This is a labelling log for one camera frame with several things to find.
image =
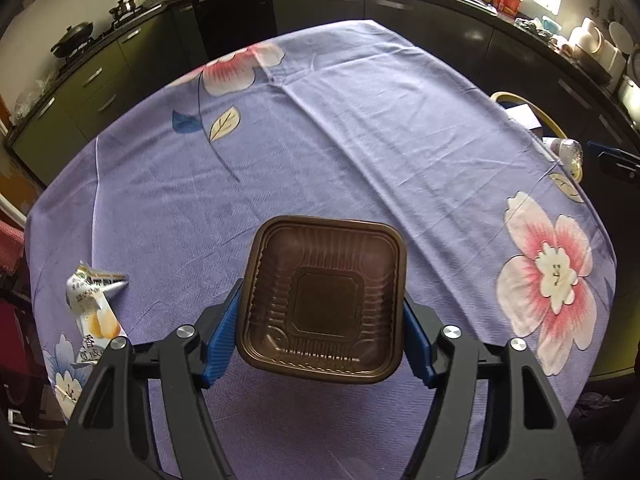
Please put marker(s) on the dark kitchen cabinets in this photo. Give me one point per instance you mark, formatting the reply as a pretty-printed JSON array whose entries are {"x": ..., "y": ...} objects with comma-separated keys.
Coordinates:
[{"x": 320, "y": 7}]

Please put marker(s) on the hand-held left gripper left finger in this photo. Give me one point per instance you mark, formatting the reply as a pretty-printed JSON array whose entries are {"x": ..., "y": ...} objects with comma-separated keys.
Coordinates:
[{"x": 222, "y": 340}]

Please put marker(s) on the clear plastic bag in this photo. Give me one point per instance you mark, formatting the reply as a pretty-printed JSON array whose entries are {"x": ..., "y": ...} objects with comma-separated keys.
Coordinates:
[{"x": 30, "y": 100}]

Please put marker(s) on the purple floral tablecloth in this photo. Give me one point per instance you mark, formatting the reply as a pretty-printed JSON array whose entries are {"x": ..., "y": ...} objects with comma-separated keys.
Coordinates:
[{"x": 325, "y": 150}]

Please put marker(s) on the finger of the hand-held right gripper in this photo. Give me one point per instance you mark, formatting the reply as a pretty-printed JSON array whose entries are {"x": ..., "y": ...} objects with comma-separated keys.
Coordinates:
[{"x": 607, "y": 152}]

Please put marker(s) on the red instant noodle cup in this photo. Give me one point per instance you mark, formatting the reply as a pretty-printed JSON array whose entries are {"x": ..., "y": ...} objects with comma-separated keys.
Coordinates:
[{"x": 507, "y": 1}]

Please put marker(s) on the brown plastic tray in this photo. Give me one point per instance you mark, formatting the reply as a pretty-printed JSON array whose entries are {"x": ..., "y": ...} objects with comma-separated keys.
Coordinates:
[{"x": 320, "y": 300}]

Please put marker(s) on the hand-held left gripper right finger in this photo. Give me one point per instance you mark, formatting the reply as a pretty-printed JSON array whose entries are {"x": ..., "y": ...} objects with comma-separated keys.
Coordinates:
[{"x": 415, "y": 345}]

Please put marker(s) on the red checkered cloth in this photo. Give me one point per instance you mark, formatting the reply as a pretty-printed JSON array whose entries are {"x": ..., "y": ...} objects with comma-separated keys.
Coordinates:
[{"x": 10, "y": 247}]

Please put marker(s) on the steel cooking pot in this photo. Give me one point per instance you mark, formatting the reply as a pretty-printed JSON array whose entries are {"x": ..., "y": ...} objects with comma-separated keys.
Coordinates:
[{"x": 124, "y": 8}]

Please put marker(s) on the clear plastic bottle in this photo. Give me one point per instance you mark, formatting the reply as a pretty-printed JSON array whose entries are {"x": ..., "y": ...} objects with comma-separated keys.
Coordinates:
[{"x": 567, "y": 152}]

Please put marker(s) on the black wok with lid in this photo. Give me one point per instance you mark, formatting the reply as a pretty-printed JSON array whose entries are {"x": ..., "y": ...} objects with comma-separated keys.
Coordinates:
[{"x": 72, "y": 40}]

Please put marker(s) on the white rice cooker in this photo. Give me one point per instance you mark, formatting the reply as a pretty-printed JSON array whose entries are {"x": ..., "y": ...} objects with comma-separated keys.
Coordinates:
[{"x": 630, "y": 95}]

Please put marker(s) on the gas stove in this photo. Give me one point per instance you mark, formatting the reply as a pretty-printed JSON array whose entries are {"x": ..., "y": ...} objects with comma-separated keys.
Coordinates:
[{"x": 107, "y": 27}]

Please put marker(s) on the green kitchen cabinets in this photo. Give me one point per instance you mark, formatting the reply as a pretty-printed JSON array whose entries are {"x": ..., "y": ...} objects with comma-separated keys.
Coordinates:
[{"x": 100, "y": 80}]

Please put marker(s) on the white kettle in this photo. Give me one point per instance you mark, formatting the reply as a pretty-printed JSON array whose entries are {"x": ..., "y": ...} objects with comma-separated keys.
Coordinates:
[{"x": 590, "y": 42}]

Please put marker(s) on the torn snack wrapper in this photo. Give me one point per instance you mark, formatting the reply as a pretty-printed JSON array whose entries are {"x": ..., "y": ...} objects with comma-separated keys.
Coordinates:
[{"x": 95, "y": 310}]

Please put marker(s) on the yellow-rimmed trash bin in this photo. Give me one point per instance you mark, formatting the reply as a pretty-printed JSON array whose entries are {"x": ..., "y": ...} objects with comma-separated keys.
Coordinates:
[{"x": 505, "y": 94}]

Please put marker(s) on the dark cloth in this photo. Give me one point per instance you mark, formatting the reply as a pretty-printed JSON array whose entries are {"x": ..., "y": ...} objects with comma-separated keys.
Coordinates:
[{"x": 595, "y": 405}]

